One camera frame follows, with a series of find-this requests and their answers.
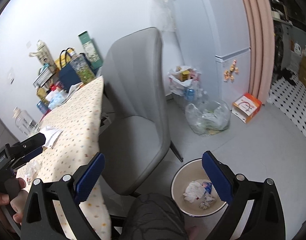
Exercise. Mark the blue tissue pack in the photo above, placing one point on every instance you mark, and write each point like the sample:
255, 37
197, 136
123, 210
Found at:
55, 98

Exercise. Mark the yellow snack bag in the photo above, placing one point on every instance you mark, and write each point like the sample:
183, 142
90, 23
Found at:
62, 61

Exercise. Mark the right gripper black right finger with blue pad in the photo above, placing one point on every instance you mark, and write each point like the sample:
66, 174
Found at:
266, 218

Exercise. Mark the blue drink can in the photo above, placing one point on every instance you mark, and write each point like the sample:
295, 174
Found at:
42, 107

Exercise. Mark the clear plastic trash bag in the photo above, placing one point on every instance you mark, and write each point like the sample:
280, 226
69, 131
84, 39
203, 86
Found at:
208, 117

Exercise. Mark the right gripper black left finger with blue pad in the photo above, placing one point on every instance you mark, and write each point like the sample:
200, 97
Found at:
40, 219

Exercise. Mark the small yellow tea bottle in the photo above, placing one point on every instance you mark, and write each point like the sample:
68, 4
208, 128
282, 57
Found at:
41, 93

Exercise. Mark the white refrigerator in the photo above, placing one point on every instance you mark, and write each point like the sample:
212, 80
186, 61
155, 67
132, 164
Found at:
212, 34

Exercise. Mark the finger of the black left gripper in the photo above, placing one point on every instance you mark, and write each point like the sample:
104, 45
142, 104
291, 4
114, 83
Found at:
27, 146

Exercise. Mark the large clear water jug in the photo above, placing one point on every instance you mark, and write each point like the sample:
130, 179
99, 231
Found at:
24, 122

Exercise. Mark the paper bag with portrait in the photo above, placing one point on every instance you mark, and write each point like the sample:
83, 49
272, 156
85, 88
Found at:
43, 55

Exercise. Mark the silver wrapper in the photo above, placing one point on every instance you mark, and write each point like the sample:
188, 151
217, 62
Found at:
207, 201

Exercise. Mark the navy blue lunch bag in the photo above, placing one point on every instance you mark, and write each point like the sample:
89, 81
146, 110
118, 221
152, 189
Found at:
67, 75

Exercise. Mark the pink curtain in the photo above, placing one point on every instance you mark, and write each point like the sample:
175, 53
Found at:
261, 31

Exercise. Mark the orange white cardboard box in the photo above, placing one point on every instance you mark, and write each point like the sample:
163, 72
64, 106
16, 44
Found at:
246, 107

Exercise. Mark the fridge magnet cluster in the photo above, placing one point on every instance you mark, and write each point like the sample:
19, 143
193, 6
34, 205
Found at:
229, 73

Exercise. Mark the wire mesh basket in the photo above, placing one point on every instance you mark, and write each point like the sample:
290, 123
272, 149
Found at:
45, 74

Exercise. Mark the green tall box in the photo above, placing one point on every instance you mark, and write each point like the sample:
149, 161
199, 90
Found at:
90, 51

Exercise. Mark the grey upholstered chair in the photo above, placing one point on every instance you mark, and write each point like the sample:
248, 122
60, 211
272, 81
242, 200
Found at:
139, 138

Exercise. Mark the white bag of recyclables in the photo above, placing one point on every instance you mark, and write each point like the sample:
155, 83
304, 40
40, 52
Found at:
183, 78

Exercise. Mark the white tissues in bin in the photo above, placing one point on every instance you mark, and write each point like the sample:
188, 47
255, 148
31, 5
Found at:
194, 191

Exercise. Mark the crushed clear plastic bottle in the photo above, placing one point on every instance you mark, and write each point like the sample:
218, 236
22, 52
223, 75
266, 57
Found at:
32, 169

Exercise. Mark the blue white packet in bin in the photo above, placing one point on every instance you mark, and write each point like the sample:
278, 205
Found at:
207, 185

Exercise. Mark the tall clear tea bottle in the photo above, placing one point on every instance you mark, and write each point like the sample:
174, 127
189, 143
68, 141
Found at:
81, 67

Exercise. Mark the dark washing machine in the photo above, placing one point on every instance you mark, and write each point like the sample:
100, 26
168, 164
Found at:
282, 53

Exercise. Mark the round beige trash bin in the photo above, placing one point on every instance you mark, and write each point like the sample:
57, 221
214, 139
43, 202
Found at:
193, 171

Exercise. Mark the white face mask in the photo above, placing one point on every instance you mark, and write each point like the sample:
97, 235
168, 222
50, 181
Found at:
51, 135

